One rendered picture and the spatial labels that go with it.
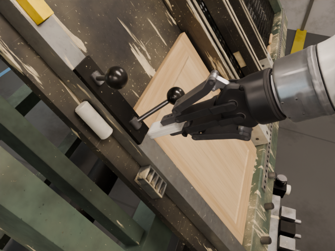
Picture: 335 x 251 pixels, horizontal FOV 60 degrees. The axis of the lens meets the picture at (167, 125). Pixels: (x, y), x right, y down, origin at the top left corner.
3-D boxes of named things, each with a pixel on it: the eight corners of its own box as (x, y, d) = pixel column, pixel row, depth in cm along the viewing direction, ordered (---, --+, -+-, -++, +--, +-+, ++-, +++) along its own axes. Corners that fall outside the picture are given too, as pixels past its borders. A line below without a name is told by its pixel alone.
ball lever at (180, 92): (135, 136, 60) (190, 101, 57) (124, 123, 58) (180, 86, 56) (135, 127, 63) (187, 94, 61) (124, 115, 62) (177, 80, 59)
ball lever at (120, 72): (93, 92, 57) (119, 95, 45) (81, 76, 55) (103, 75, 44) (107, 79, 58) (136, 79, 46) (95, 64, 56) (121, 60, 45)
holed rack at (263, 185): (264, 192, 106) (265, 192, 106) (260, 187, 105) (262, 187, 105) (284, 11, 218) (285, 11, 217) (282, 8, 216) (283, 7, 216)
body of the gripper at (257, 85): (266, 83, 35) (201, 104, 41) (291, 132, 39) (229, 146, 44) (270, 53, 40) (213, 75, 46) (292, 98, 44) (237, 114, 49)
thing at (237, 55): (241, 67, 131) (247, 65, 129) (233, 53, 127) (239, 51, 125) (241, 64, 133) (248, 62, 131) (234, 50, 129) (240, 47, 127)
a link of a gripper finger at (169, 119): (186, 119, 48) (176, 106, 46) (163, 126, 51) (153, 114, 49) (189, 113, 49) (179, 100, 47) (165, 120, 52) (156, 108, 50)
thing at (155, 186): (152, 199, 67) (162, 198, 65) (133, 180, 64) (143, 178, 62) (158, 185, 69) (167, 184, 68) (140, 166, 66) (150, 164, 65)
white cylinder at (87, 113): (71, 112, 55) (99, 141, 59) (81, 108, 53) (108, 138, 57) (80, 102, 57) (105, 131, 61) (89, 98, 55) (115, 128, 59)
